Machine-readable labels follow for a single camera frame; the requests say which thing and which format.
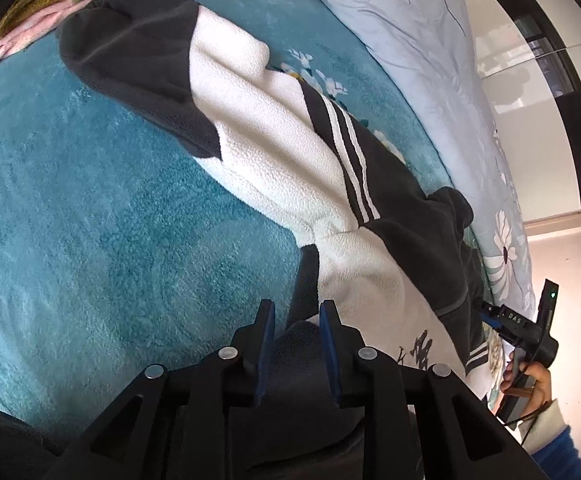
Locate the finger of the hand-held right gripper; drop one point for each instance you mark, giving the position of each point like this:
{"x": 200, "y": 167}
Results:
{"x": 490, "y": 315}

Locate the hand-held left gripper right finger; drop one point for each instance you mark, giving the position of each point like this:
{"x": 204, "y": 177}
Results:
{"x": 330, "y": 355}

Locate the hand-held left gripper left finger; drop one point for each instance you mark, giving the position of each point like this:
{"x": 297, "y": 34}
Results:
{"x": 265, "y": 355}

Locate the dark grey and white jacket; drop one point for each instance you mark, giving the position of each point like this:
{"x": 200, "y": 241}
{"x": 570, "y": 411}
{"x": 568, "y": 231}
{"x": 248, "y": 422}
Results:
{"x": 270, "y": 150}

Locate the person's right forearm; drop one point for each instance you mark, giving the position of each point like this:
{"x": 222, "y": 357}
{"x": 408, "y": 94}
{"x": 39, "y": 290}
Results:
{"x": 552, "y": 440}

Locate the person's right hand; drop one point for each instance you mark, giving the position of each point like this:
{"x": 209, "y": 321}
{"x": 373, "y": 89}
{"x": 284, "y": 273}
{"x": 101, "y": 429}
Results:
{"x": 537, "y": 385}

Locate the white wardrobe with black band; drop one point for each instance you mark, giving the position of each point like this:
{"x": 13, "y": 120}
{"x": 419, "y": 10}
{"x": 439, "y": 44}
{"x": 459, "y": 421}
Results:
{"x": 520, "y": 110}

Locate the teal floral bed blanket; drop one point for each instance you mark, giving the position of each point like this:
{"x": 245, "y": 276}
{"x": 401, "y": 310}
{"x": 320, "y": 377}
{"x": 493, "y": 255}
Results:
{"x": 95, "y": 210}

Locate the dark cloth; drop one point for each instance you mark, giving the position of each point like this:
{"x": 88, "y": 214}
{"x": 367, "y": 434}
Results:
{"x": 5, "y": 445}

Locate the blue-grey floral quilt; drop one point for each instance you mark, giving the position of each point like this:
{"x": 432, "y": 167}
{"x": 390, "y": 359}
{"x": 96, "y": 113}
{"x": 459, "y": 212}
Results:
{"x": 420, "y": 35}

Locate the pink cloth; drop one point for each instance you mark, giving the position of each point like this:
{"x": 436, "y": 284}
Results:
{"x": 30, "y": 30}

